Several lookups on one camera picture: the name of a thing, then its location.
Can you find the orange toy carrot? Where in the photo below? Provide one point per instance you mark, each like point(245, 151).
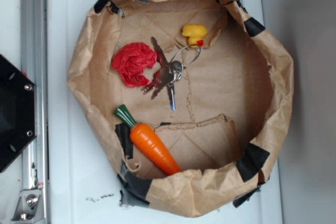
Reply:
point(148, 142)

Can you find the white tray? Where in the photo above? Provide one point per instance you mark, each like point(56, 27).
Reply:
point(83, 187)

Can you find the brown paper bag bin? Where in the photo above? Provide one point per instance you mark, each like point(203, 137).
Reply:
point(233, 105)

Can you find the aluminium rail frame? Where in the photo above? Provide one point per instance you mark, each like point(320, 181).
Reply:
point(33, 203)

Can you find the red crumpled paper ball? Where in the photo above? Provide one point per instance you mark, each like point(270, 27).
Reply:
point(131, 61)

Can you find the yellow rubber duck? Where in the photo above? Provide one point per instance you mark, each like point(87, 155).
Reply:
point(195, 34)

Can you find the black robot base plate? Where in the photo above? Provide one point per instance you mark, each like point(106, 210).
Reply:
point(18, 127)

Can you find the silver key bunch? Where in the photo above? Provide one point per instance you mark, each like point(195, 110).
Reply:
point(169, 73)

